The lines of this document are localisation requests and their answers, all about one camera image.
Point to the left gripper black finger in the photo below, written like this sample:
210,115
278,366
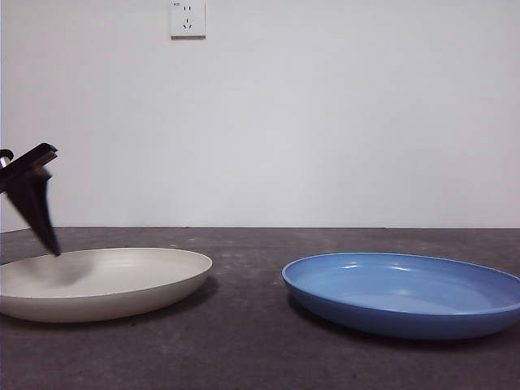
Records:
36,203

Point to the white plate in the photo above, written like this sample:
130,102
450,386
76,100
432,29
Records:
122,284

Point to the blue plate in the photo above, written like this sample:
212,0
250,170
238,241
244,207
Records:
390,296

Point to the white wall socket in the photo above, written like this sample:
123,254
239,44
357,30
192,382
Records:
187,20

